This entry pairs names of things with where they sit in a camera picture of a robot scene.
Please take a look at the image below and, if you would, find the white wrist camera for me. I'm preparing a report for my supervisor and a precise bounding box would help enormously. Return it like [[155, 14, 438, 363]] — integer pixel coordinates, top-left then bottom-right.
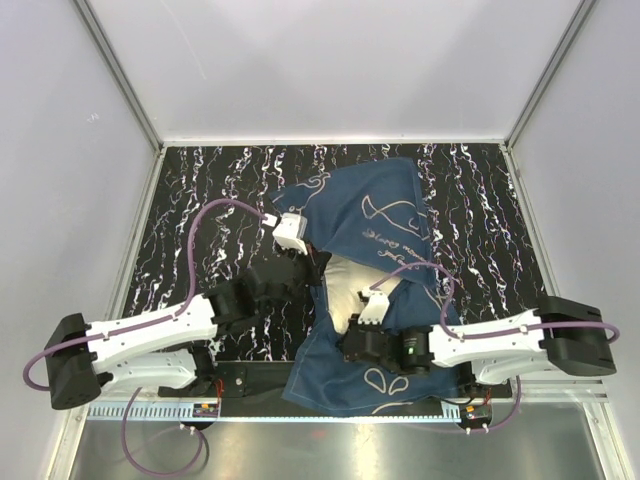
[[263, 213, 308, 255], [357, 288, 390, 325]]

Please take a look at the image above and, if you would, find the aluminium frame rail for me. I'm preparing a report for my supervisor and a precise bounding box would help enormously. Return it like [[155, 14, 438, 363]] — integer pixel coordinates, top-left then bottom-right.
[[86, 374, 607, 428]]

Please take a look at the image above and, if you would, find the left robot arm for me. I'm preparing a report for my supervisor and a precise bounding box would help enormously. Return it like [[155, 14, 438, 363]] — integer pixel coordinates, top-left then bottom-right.
[[45, 247, 331, 410]]

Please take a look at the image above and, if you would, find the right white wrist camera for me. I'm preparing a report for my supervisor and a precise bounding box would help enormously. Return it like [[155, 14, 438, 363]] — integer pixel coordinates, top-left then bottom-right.
[[357, 288, 390, 325]]

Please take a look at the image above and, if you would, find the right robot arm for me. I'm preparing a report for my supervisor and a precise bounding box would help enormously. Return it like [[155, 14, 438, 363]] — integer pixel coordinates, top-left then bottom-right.
[[338, 296, 620, 397]]

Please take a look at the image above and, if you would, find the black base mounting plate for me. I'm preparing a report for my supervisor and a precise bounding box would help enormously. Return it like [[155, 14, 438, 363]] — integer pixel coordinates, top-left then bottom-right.
[[158, 362, 512, 418]]

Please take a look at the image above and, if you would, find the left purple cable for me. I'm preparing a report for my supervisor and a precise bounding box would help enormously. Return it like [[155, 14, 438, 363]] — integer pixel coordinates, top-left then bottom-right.
[[22, 198, 281, 474]]

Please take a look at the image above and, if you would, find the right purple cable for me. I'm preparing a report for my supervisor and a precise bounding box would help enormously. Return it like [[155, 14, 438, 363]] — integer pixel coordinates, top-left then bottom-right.
[[369, 262, 621, 434]]

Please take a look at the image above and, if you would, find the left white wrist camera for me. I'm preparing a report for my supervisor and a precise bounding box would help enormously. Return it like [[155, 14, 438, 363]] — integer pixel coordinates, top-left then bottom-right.
[[263, 213, 308, 255]]

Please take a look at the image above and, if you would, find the purple cable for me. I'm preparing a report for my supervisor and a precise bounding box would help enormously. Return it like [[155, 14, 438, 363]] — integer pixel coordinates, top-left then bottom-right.
[[22, 198, 281, 474], [369, 262, 621, 434]]

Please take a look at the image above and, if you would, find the blue embroidered pillowcase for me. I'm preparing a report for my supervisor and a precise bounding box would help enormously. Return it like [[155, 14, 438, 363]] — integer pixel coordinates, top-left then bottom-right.
[[269, 158, 457, 410]]

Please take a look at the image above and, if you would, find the black marble pattern mat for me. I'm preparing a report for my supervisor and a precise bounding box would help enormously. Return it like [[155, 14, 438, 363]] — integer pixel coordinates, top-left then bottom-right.
[[112, 142, 561, 362]]

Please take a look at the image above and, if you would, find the cream pillow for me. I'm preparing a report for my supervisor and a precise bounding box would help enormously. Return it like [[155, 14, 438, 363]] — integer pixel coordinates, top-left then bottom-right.
[[324, 255, 386, 335]]

